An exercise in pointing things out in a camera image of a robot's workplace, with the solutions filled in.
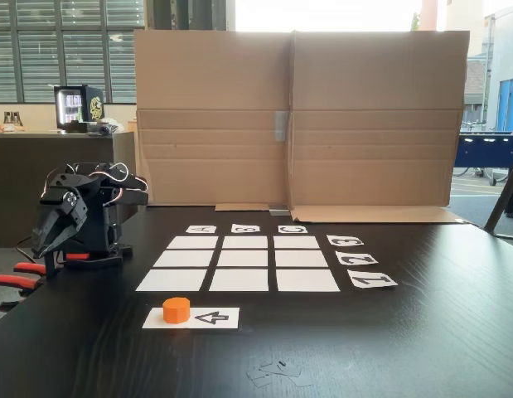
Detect blue foosball table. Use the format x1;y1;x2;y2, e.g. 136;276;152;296
453;130;513;187

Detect paper sheet number 1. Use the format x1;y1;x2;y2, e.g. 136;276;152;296
346;269;399;290

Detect white paper arrow sheet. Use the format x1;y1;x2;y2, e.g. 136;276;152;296
142;307;240;330

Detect paper sheet number 3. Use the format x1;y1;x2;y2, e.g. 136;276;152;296
326;235;365;247

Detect paper sheet number 2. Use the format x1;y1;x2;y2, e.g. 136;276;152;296
335;250;380;266

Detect brown cardboard panel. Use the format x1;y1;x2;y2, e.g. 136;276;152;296
133;28;293;213
288;29;471;225

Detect black mini fridge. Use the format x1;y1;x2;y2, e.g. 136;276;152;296
53;85;104;134

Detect white red servo wires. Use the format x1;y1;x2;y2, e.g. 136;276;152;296
93;161;148;208

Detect round orange token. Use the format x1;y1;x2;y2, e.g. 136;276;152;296
162;297;191;324

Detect black slanted stand leg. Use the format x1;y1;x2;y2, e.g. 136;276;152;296
482;151;513;242

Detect clear tape scraps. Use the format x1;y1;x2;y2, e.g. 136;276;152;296
245;358;315;389

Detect black power cable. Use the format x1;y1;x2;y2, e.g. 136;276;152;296
15;235;38;263

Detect orange black clamp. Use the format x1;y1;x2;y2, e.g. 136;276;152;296
13;247;92;281
0;274;44;313

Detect white paper grid square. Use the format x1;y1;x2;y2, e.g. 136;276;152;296
273;235;322;250
208;269;269;293
167;235;220;250
135;269;208;293
274;250;330;268
276;269;341;293
152;250;215;268
216;250;269;268
222;235;269;250

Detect dark wooden counter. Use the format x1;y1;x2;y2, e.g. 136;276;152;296
0;131;138;249

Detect bottle carrier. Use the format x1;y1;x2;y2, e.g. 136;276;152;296
2;110;25;128

